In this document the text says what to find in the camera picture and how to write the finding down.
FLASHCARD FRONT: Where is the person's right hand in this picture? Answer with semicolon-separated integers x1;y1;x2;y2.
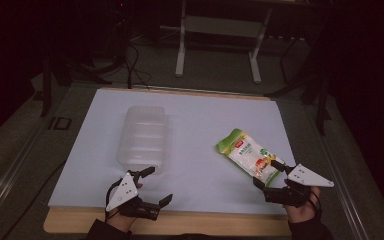
283;178;322;224

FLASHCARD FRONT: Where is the black floor socket box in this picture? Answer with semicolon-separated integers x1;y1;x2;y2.
48;116;73;131

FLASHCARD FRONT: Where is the wooden table board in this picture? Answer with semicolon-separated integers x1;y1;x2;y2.
42;86;293;237

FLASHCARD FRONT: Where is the green and white snack packet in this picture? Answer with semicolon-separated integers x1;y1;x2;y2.
215;127;287;188

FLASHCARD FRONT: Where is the white paper sheet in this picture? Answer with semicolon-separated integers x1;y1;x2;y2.
47;87;297;216

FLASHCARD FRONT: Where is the person's left hand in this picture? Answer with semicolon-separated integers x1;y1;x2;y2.
105;181;145;234

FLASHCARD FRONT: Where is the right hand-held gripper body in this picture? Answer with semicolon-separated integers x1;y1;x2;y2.
263;163;335;208

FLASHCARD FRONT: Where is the metal floor rail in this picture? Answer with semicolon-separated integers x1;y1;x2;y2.
308;109;373;240
0;123;53;228

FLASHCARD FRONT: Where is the black stand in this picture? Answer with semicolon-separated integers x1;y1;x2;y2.
265;29;333;137
39;43;114;118

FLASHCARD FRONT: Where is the clear plastic container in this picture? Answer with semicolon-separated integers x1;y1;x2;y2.
116;105;169;176

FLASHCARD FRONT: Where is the thin black floor cable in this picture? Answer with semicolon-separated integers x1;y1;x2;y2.
0;159;68;240

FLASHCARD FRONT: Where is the white metal table frame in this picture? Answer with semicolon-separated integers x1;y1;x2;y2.
174;0;275;85

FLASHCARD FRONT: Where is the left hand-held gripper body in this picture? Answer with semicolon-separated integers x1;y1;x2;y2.
105;169;162;222

